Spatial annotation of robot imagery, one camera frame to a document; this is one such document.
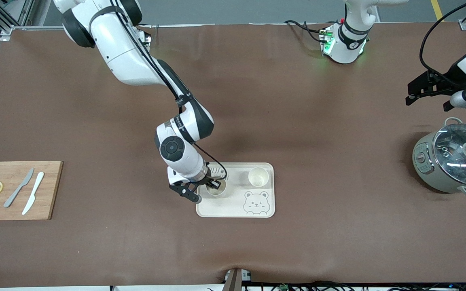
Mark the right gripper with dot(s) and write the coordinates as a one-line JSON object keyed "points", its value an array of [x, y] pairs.
{"points": [[206, 179]]}

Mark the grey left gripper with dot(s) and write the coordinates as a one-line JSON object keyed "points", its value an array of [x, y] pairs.
{"points": [[450, 79]]}

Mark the white plastic cup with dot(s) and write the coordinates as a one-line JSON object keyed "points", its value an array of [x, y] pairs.
{"points": [[258, 177], [217, 193]]}

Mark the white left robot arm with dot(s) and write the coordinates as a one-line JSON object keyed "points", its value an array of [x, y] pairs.
{"points": [[348, 50]]}

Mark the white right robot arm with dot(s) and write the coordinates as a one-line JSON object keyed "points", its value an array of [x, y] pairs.
{"points": [[123, 60]]}

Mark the beige bear print tray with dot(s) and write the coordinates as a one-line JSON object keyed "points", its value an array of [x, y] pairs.
{"points": [[233, 207]]}

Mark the glass pot lid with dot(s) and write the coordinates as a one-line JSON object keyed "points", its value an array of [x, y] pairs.
{"points": [[451, 161]]}

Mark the grey electric cooking pot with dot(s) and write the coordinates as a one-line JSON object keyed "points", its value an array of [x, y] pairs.
{"points": [[427, 178]]}

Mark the brown table cover mat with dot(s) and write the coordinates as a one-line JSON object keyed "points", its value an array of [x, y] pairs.
{"points": [[297, 101]]}

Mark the wooden cutting board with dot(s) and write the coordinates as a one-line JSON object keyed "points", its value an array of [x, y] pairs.
{"points": [[53, 182]]}

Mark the white plastic knife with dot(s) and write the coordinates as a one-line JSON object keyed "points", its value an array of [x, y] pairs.
{"points": [[33, 193]]}

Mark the grey plastic knife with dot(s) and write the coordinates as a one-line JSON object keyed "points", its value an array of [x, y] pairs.
{"points": [[19, 188]]}

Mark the aluminium camera post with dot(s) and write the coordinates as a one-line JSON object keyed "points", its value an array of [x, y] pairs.
{"points": [[235, 281]]}

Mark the aluminium frame profile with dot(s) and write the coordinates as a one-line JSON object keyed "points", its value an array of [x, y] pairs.
{"points": [[4, 22]]}

